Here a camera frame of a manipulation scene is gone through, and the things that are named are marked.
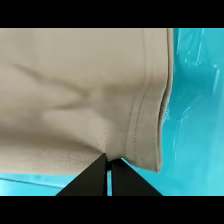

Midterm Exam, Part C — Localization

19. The beige shirt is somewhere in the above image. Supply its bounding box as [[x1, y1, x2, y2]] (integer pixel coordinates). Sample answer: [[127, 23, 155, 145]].
[[0, 27, 175, 176]]

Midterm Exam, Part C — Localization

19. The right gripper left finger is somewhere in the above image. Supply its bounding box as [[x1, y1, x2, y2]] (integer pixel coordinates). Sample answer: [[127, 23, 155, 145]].
[[55, 153, 108, 197]]

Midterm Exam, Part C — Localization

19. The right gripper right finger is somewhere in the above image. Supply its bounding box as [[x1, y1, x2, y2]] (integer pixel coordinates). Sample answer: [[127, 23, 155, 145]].
[[110, 158, 164, 197]]

